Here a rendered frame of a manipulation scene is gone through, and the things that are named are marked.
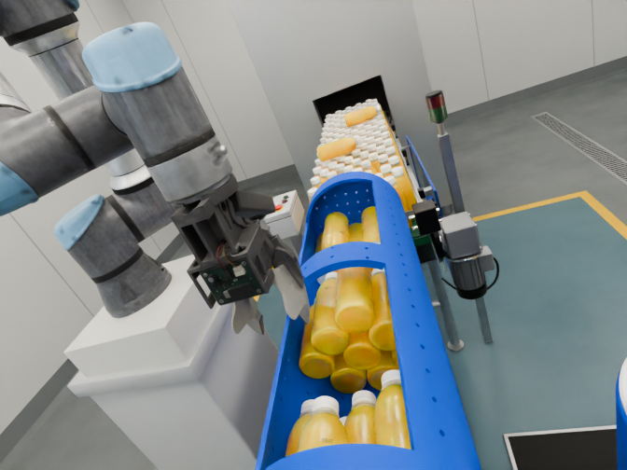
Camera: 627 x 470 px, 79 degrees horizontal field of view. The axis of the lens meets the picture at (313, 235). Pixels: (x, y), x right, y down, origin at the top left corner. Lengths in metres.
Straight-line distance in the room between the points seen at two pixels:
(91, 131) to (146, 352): 0.50
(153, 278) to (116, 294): 0.08
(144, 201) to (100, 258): 0.14
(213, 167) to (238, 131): 5.35
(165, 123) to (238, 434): 0.74
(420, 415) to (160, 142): 0.39
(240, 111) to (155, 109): 5.28
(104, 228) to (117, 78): 0.52
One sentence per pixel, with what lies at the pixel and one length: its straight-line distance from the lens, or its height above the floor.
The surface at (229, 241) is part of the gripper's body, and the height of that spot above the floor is 1.44.
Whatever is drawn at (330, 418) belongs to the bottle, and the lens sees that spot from 0.59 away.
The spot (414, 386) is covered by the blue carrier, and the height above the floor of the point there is 1.20.
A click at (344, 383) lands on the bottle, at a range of 0.80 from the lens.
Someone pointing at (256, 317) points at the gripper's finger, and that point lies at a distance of 0.51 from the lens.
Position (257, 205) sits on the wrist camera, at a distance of 0.47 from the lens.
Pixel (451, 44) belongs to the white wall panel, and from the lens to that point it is 5.30.
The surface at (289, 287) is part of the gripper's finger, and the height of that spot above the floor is 1.35.
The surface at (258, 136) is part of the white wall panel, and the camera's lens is 5.66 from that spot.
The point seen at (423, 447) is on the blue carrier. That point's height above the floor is 1.20.
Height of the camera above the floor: 1.59
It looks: 25 degrees down
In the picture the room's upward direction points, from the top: 23 degrees counter-clockwise
